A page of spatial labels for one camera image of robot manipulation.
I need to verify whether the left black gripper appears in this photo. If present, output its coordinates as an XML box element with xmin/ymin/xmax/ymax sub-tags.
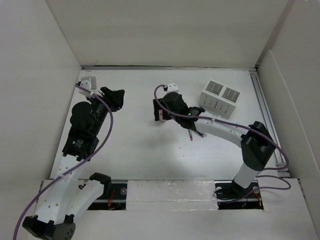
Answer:
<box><xmin>86</xmin><ymin>87</ymin><xmax>124</xmax><ymax>136</ymax></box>

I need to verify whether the red capped pen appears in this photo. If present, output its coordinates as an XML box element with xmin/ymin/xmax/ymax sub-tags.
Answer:
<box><xmin>188</xmin><ymin>129</ymin><xmax>193</xmax><ymax>141</ymax></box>

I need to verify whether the pink eraser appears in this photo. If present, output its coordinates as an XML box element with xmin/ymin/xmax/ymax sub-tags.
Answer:
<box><xmin>158</xmin><ymin>109</ymin><xmax>165</xmax><ymax>122</ymax></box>

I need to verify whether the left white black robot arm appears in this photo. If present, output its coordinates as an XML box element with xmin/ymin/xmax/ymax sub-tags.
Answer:
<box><xmin>22</xmin><ymin>87</ymin><xmax>125</xmax><ymax>240</ymax></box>

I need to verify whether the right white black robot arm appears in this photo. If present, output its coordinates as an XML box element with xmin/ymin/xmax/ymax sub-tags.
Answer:
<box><xmin>153</xmin><ymin>92</ymin><xmax>275</xmax><ymax>200</ymax></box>

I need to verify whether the white two-slot pen holder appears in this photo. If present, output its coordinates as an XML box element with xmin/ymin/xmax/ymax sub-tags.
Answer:
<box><xmin>198</xmin><ymin>79</ymin><xmax>241</xmax><ymax>120</ymax></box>

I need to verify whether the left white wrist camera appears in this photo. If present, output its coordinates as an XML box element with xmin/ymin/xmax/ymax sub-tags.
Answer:
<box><xmin>77</xmin><ymin>76</ymin><xmax>97</xmax><ymax>98</ymax></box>

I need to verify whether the aluminium rail front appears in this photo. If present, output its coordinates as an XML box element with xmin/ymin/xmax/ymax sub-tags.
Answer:
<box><xmin>89</xmin><ymin>180</ymin><xmax>264</xmax><ymax>211</ymax></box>

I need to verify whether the aluminium rail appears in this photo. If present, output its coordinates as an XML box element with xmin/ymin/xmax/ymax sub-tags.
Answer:
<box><xmin>249</xmin><ymin>68</ymin><xmax>286</xmax><ymax>168</ymax></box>
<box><xmin>89</xmin><ymin>180</ymin><xmax>264</xmax><ymax>211</ymax></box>

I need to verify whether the aluminium rail right side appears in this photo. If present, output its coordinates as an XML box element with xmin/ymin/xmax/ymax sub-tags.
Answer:
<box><xmin>249</xmin><ymin>68</ymin><xmax>286</xmax><ymax>168</ymax></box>

